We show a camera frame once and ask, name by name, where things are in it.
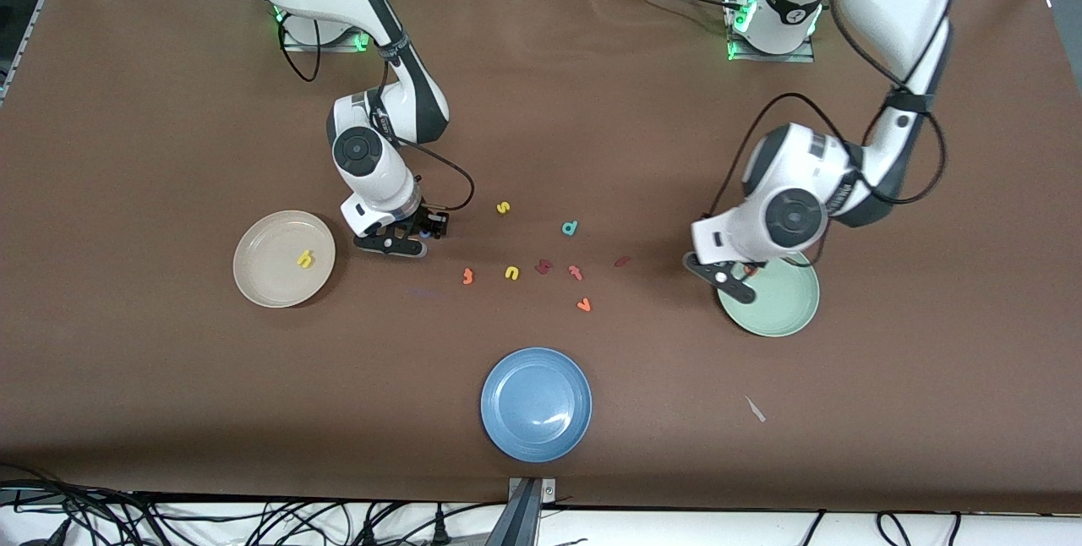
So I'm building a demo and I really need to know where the beige brown plate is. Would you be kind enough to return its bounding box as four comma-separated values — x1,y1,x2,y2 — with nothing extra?
232,210,336,308

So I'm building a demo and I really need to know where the brown table mat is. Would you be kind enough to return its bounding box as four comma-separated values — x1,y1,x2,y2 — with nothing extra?
0,0,1082,513

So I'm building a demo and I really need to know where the blue plate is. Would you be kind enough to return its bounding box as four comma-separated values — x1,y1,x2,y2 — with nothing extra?
480,347,593,463

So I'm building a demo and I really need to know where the light green plate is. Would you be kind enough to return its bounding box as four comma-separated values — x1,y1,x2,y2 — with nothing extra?
717,254,821,338

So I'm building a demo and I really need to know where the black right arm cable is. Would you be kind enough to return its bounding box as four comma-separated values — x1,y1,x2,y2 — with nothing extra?
276,14,475,212

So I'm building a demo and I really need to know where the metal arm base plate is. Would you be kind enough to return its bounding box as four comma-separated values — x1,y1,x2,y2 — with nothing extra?
279,9,374,53
725,0,817,63

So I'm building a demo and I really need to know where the black plug cable below table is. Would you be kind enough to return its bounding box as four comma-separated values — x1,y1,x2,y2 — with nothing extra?
355,500,508,546

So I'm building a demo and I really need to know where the aluminium camera mount profile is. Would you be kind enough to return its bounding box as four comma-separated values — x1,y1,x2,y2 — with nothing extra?
484,477,559,546

